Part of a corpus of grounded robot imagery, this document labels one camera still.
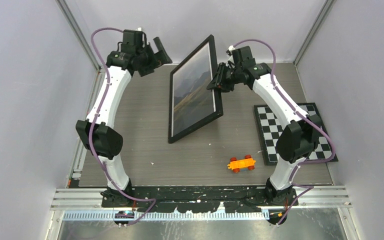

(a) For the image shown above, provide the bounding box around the black white checkerboard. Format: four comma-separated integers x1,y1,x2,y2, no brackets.
253,104,332,166

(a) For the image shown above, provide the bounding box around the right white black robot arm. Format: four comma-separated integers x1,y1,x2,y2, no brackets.
207,45,322,205

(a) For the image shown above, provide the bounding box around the purple cable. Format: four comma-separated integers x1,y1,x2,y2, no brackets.
88,27,157,227
231,39,337,227

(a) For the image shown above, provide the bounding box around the orange toy car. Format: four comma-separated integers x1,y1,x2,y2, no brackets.
227,154,256,173

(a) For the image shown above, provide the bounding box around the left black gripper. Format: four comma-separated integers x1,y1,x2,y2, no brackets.
137,37,173,77

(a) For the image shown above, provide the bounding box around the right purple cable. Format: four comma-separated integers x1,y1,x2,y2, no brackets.
231,39,337,227

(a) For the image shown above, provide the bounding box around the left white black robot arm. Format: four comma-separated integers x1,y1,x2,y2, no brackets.
75,27,172,207

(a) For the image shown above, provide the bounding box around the black picture frame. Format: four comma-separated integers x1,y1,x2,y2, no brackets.
167,34,224,144

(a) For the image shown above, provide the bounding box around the aluminium rail front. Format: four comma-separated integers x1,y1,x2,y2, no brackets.
51,185,352,213

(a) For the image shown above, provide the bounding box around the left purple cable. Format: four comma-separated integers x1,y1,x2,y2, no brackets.
88,27,157,227

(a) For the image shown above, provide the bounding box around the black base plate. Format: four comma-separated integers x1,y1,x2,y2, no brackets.
100,185,297,214

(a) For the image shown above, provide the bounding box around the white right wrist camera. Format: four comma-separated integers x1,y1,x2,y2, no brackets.
226,45,235,57

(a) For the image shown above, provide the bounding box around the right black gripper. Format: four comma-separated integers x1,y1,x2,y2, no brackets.
207,62,242,93

